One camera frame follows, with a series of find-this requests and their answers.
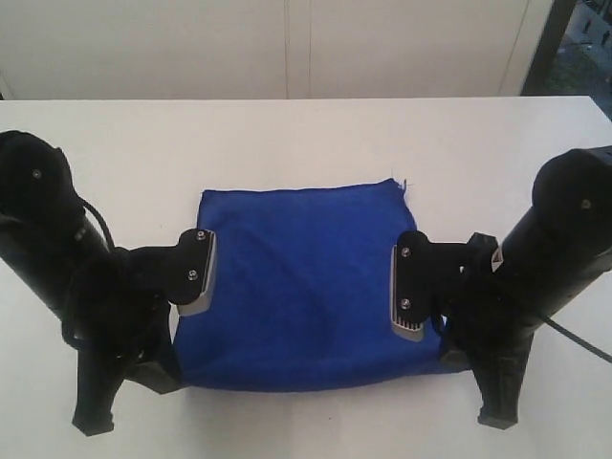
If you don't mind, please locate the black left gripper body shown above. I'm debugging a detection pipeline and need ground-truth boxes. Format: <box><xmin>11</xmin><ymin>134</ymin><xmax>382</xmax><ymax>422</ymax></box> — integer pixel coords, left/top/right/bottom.
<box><xmin>1</xmin><ymin>216</ymin><xmax>180</xmax><ymax>378</ymax></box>

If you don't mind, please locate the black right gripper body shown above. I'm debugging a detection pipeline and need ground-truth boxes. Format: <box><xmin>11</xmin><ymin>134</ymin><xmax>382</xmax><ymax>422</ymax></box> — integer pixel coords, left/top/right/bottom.
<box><xmin>444</xmin><ymin>231</ymin><xmax>607</xmax><ymax>361</ymax></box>

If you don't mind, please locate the blue towel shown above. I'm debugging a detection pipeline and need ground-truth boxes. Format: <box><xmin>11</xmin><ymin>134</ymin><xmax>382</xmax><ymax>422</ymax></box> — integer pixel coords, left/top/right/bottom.
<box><xmin>174</xmin><ymin>179</ymin><xmax>448</xmax><ymax>392</ymax></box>

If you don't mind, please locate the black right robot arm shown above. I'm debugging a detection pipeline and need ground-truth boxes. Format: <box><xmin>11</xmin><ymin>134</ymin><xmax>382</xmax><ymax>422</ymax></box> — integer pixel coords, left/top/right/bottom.
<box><xmin>447</xmin><ymin>146</ymin><xmax>611</xmax><ymax>429</ymax></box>

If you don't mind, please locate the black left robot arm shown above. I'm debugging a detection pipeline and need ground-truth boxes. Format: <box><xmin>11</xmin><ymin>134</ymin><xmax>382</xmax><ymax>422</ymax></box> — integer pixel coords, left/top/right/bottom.
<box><xmin>1</xmin><ymin>131</ymin><xmax>182</xmax><ymax>436</ymax></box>

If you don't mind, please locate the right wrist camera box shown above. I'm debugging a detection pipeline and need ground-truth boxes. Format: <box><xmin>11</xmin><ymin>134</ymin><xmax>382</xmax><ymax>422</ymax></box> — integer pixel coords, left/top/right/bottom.
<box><xmin>389</xmin><ymin>230</ymin><xmax>475</xmax><ymax>342</ymax></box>

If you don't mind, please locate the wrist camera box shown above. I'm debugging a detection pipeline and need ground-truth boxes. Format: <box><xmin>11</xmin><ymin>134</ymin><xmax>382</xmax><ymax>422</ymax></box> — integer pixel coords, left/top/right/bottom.
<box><xmin>389</xmin><ymin>230</ymin><xmax>475</xmax><ymax>342</ymax></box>
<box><xmin>128</xmin><ymin>228</ymin><xmax>218</xmax><ymax>317</ymax></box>

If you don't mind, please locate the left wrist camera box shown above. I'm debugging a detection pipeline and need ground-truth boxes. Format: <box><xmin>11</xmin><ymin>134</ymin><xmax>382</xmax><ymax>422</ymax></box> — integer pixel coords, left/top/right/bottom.
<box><xmin>128</xmin><ymin>228</ymin><xmax>218</xmax><ymax>317</ymax></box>

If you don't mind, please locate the dark window frame post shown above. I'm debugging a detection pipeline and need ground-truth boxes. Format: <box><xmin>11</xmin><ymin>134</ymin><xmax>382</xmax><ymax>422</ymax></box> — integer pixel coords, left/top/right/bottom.
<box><xmin>520</xmin><ymin>0</ymin><xmax>577</xmax><ymax>97</ymax></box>

